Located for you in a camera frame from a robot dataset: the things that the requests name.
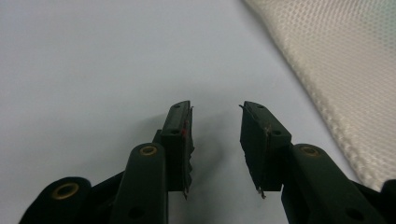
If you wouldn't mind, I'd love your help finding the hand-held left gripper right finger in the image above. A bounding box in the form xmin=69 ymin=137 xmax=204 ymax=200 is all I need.
xmin=238 ymin=100 xmax=387 ymax=224

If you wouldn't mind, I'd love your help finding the cream woven cloth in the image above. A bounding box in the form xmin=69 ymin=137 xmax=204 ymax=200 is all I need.
xmin=242 ymin=0 xmax=396 ymax=192

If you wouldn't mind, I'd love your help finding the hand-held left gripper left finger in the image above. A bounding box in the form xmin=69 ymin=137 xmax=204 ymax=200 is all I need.
xmin=109 ymin=100 xmax=195 ymax=224

